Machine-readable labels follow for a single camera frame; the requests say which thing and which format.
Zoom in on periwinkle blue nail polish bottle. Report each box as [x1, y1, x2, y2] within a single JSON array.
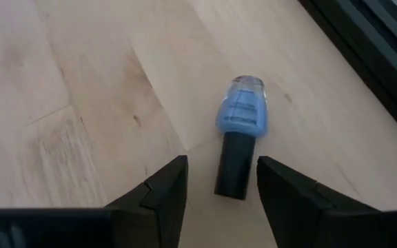
[[214, 74, 269, 201]]

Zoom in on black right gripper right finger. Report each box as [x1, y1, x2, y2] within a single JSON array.
[[256, 156, 382, 248]]

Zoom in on black aluminium table frame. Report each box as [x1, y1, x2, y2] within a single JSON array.
[[298, 0, 397, 149]]

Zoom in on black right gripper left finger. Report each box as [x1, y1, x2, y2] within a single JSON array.
[[105, 154, 190, 248]]

